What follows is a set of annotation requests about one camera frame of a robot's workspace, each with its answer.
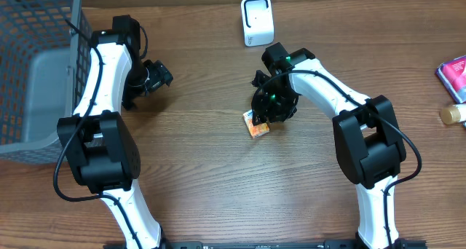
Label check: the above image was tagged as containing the white barcode scanner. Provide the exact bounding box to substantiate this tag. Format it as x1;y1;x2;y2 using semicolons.
240;0;275;47

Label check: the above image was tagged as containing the orange small box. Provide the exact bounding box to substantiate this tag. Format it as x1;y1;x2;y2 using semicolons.
242;110;269;139

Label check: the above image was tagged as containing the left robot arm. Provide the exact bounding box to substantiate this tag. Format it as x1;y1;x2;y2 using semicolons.
53;15;173;248

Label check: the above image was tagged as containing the red purple pad pack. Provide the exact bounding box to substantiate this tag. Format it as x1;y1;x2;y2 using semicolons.
435;55;465;103

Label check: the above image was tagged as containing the grey plastic shopping basket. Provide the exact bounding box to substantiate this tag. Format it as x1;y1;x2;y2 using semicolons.
1;0;92;165

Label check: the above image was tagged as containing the white tube with gold cap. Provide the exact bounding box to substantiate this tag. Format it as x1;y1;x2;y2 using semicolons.
440;103;466;125

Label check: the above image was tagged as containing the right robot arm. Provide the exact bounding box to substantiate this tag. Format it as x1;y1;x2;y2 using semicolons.
251;43;406;248

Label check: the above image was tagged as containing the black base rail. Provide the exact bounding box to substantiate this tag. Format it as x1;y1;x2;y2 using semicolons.
102;239;428;249

